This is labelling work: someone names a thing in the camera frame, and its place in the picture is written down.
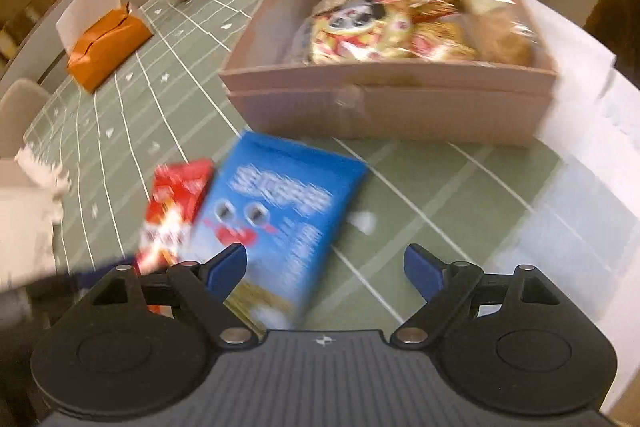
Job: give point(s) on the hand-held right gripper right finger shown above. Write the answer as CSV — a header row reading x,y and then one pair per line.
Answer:
x,y
421,266

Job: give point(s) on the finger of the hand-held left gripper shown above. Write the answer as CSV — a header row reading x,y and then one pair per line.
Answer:
x,y
85,278

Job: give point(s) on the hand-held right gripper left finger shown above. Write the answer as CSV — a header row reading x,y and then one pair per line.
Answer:
x,y
227,268

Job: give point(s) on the blue seaweed snack bag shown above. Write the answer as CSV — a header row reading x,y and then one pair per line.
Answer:
x,y
280,217

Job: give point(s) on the pink cardboard box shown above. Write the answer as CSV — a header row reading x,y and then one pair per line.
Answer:
x,y
380,112

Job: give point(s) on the long clear bread packet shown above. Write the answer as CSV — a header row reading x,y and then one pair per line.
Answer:
x,y
492,17

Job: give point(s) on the green checked tablecloth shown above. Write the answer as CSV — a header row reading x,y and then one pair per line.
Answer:
x,y
165,117

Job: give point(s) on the orange tissue box cover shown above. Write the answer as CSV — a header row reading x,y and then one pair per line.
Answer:
x,y
107,52

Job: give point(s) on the panda print snack packet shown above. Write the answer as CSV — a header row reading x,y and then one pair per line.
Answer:
x,y
350,27

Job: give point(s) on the white tissue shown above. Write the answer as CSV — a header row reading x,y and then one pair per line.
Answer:
x,y
85,17

